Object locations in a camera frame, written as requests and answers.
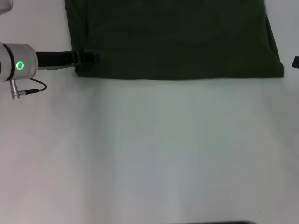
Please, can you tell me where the left gripper cable with plug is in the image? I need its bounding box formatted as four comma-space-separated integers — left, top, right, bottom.
10, 77, 47, 100

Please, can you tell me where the dark green printed t-shirt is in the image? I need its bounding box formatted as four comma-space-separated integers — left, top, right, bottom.
64, 0, 285, 81

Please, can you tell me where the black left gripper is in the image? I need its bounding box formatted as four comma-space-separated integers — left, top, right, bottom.
35, 49, 100, 71

